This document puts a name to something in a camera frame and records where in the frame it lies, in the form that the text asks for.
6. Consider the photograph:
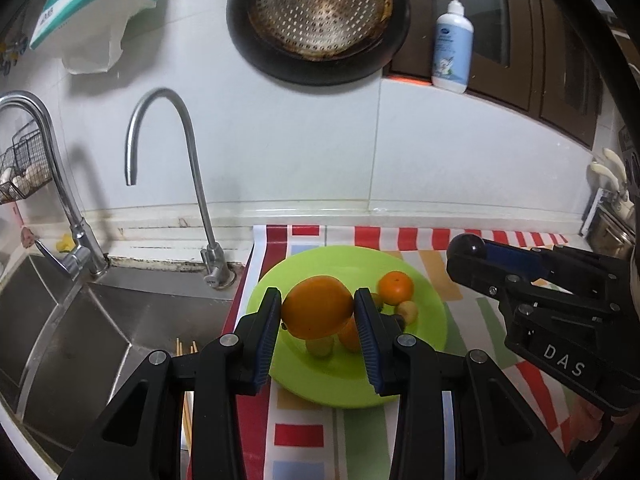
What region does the green plate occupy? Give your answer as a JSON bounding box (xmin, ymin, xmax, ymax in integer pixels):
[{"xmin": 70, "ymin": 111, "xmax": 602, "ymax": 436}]
[{"xmin": 248, "ymin": 245, "xmax": 448, "ymax": 408}]

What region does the wall hook rail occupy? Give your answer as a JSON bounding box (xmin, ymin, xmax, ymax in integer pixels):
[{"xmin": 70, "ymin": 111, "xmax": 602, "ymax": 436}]
[{"xmin": 0, "ymin": 25, "xmax": 26, "ymax": 76}]

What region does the large steel faucet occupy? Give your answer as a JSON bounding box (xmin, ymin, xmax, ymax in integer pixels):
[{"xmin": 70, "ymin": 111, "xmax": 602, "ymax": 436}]
[{"xmin": 0, "ymin": 91, "xmax": 108, "ymax": 281}]

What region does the white knife rack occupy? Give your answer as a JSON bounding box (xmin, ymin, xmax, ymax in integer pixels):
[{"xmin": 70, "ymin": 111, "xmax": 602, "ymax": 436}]
[{"xmin": 580, "ymin": 187, "xmax": 601, "ymax": 236}]

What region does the cream handled knife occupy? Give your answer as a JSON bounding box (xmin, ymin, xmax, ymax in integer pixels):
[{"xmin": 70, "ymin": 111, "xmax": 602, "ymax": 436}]
[
  {"xmin": 590, "ymin": 161, "xmax": 623, "ymax": 196},
  {"xmin": 602, "ymin": 147, "xmax": 628, "ymax": 181}
]

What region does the perforated metal strainer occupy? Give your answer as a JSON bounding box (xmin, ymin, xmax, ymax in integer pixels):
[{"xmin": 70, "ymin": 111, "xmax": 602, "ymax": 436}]
[{"xmin": 248, "ymin": 0, "xmax": 393, "ymax": 61}]

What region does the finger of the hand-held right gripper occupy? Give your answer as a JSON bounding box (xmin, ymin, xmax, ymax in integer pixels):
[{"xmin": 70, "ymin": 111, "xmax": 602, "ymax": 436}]
[
  {"xmin": 482, "ymin": 239, "xmax": 637, "ymax": 307},
  {"xmin": 446, "ymin": 252, "xmax": 626, "ymax": 323}
]

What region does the dark wooden cabinet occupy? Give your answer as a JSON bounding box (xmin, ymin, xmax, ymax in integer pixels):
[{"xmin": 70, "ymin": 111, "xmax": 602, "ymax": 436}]
[{"xmin": 382, "ymin": 0, "xmax": 608, "ymax": 148}]

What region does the medium orange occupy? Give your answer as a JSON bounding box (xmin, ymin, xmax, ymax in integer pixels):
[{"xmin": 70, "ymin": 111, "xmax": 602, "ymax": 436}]
[{"xmin": 280, "ymin": 275, "xmax": 355, "ymax": 340}]

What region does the black frying pan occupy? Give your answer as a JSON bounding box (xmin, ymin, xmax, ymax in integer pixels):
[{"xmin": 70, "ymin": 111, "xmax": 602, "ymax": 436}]
[{"xmin": 226, "ymin": 0, "xmax": 412, "ymax": 86}]

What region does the small green fruit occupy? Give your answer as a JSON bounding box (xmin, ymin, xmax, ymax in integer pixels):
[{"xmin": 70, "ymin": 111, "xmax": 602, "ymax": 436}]
[{"xmin": 305, "ymin": 336, "xmax": 334, "ymax": 359}]

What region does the thin gooseneck faucet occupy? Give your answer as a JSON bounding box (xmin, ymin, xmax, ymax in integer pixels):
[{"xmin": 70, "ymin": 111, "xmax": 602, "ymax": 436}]
[{"xmin": 125, "ymin": 88, "xmax": 236, "ymax": 291}]

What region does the stainless steel sink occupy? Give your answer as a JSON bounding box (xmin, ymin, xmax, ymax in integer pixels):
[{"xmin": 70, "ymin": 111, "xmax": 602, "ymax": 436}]
[{"xmin": 0, "ymin": 252, "xmax": 241, "ymax": 471}]

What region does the stainless steel pot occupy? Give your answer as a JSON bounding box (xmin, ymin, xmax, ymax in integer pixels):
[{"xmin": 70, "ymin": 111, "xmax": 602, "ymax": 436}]
[{"xmin": 590, "ymin": 205, "xmax": 640, "ymax": 261}]

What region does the striped colourful tablecloth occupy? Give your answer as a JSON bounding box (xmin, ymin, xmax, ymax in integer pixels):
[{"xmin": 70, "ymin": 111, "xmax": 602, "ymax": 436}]
[{"xmin": 187, "ymin": 224, "xmax": 606, "ymax": 480}]

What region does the small orange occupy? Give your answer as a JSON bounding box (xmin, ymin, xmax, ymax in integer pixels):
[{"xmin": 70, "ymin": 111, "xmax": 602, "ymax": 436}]
[{"xmin": 376, "ymin": 271, "xmax": 415, "ymax": 306}]

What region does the large orange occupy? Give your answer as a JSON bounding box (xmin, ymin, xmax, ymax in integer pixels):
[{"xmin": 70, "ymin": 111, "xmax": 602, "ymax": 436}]
[{"xmin": 339, "ymin": 316, "xmax": 362, "ymax": 353}]

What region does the blue white pump bottle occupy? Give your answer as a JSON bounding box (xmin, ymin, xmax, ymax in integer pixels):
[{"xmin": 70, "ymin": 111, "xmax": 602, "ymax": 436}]
[{"xmin": 431, "ymin": 0, "xmax": 475, "ymax": 94}]

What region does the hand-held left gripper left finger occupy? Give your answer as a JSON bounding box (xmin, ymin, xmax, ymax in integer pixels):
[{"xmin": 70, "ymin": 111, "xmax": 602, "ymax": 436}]
[{"xmin": 59, "ymin": 287, "xmax": 283, "ymax": 480}]

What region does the black wire basket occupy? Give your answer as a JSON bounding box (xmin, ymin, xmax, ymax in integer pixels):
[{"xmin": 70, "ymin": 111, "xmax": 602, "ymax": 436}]
[{"xmin": 0, "ymin": 125, "xmax": 56, "ymax": 206}]

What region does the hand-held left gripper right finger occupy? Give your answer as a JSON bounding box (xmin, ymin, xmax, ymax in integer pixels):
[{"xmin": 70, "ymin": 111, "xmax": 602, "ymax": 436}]
[{"xmin": 354, "ymin": 287, "xmax": 571, "ymax": 480}]

